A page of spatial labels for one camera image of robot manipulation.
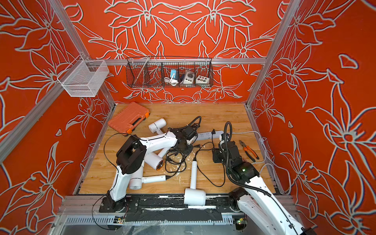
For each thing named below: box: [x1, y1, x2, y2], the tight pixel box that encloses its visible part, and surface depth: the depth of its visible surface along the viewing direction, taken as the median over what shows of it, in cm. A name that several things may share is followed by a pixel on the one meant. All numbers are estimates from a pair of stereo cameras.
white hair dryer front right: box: [183, 160, 207, 206], surface depth 77 cm
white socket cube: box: [195, 75, 210, 85], surface depth 96 cm
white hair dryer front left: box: [129, 164, 167, 190], surface depth 80 cm
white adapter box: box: [182, 71, 195, 85], surface depth 93 cm
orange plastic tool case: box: [107, 101, 150, 135], surface depth 107 cm
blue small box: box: [170, 69, 180, 81], surface depth 85 cm
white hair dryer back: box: [148, 118, 167, 136], surface depth 102 cm
